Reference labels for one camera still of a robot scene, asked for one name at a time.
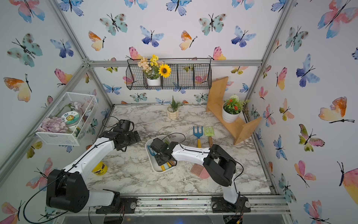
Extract white mesh wall basket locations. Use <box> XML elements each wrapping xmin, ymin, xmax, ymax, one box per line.
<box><xmin>35</xmin><ymin>92</ymin><xmax>98</xmax><ymax>146</ymax></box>

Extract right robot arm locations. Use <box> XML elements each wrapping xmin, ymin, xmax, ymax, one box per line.
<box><xmin>148</xmin><ymin>138</ymin><xmax>251</xmax><ymax>215</ymax></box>

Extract white storage box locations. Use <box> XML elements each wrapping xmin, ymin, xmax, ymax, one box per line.
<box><xmin>145</xmin><ymin>135</ymin><xmax>178</xmax><ymax>174</ymax></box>

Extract green fork wooden handle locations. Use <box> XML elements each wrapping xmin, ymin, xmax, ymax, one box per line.
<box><xmin>204</xmin><ymin>127</ymin><xmax>214</xmax><ymax>147</ymax></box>

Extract white pot red flowers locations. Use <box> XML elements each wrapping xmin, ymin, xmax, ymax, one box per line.
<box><xmin>222</xmin><ymin>94</ymin><xmax>249</xmax><ymax>123</ymax></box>

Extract dark blue rake yellow handle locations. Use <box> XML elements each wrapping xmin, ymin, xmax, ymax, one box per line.
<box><xmin>193</xmin><ymin>126</ymin><xmax>204</xmax><ymax>148</ymax></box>

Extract black wire wall basket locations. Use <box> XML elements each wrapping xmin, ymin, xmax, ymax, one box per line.
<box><xmin>124</xmin><ymin>58</ymin><xmax>212</xmax><ymax>92</ymax></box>

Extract small woven pot plant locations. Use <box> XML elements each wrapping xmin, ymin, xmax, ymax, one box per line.
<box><xmin>167</xmin><ymin>97</ymin><xmax>182</xmax><ymax>119</ymax></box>

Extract round tin in basket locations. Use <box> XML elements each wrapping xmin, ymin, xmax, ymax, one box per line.
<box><xmin>61</xmin><ymin>111</ymin><xmax>81</xmax><ymax>126</ymax></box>

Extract pink hand brush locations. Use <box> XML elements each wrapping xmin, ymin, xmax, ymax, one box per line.
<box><xmin>191</xmin><ymin>164</ymin><xmax>210</xmax><ymax>179</ymax></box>

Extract white pot yellow flowers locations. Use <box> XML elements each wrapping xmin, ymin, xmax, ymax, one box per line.
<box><xmin>137</xmin><ymin>55</ymin><xmax>172</xmax><ymax>87</ymax></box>

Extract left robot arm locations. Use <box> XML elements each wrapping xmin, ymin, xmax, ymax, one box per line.
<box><xmin>39</xmin><ymin>119</ymin><xmax>141</xmax><ymax>214</ymax></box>

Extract purple artificial flowers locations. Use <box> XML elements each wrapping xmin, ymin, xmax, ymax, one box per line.
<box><xmin>37</xmin><ymin>117</ymin><xmax>68</xmax><ymax>133</ymax></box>

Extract yellow round container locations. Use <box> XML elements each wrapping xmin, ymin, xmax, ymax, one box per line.
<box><xmin>92</xmin><ymin>161</ymin><xmax>108</xmax><ymax>175</ymax></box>

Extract wooden zigzag shelf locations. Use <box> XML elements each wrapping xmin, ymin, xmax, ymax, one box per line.
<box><xmin>206</xmin><ymin>77</ymin><xmax>262</xmax><ymax>145</ymax></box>

